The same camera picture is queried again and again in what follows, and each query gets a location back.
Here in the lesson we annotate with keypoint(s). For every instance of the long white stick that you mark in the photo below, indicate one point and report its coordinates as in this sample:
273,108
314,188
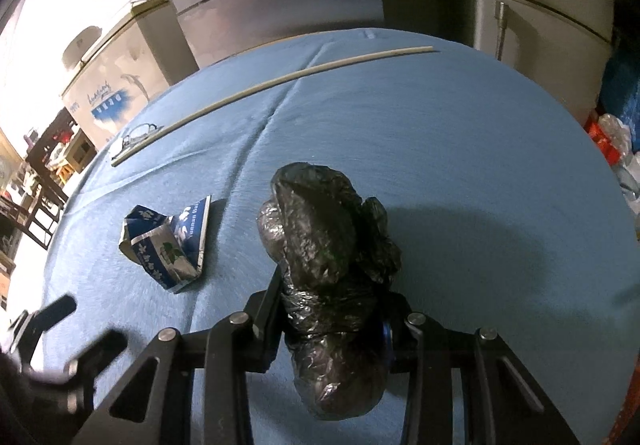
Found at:
268,85

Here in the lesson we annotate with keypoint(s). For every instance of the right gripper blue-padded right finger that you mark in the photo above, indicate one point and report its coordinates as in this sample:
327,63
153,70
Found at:
469,388

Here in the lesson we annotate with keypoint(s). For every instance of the dark wooden table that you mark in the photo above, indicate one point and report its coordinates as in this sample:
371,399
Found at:
39,155

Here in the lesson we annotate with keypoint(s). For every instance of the large blue hanging bag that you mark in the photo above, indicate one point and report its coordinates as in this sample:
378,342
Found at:
619,94

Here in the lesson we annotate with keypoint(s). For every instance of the black plastic trash bag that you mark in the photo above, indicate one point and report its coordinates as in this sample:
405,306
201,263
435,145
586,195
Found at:
337,265

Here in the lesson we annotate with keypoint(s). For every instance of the dark wooden chair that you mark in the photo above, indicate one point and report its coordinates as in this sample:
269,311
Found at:
38,220

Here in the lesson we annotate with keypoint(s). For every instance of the crumpled blue foil packet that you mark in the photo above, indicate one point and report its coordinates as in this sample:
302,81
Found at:
170,249

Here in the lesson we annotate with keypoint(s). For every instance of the white chest freezer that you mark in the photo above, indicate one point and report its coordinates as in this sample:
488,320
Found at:
144,55

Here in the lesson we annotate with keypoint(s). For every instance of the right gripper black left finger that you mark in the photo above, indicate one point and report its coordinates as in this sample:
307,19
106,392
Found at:
152,401

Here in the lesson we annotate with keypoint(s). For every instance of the wire-frame eyeglasses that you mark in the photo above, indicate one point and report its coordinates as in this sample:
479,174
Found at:
127,141

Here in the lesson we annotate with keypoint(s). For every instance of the silver two-door refrigerator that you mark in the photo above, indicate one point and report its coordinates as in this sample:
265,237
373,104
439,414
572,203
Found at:
562,45

